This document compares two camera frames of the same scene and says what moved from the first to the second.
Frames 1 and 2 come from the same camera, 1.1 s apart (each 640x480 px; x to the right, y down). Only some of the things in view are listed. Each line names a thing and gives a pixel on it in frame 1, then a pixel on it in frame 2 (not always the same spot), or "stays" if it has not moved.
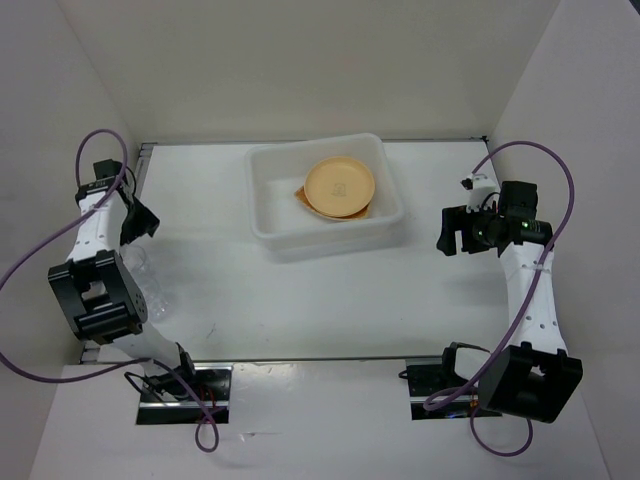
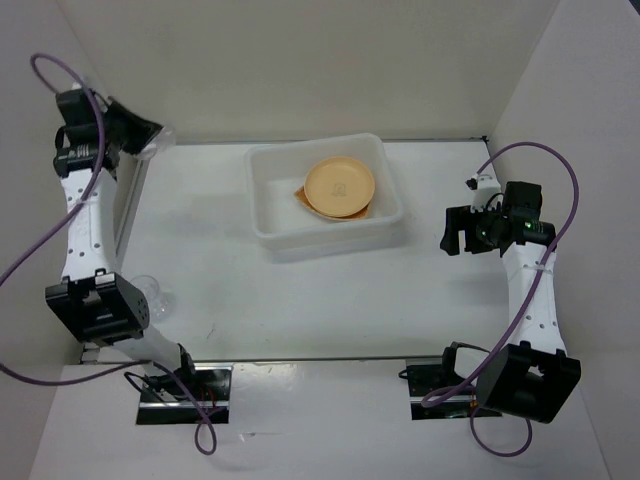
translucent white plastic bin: x=286 y=230 stays
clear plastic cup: x=133 y=256 -> x=164 y=140
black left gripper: x=145 y=222 -> x=145 y=130
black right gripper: x=452 y=220 stays
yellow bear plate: x=339 y=186 stays
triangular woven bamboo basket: x=300 y=196 stays
